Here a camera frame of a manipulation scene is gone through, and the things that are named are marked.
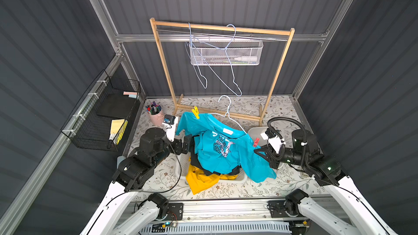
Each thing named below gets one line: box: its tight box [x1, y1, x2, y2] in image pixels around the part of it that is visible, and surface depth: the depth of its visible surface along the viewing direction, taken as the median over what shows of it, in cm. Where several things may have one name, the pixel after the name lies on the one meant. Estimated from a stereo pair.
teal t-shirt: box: [175, 112, 277, 183], surface depth 74 cm
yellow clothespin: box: [191, 106, 200, 120], surface depth 71 cm
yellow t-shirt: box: [186, 156, 238, 195], surface depth 74 cm
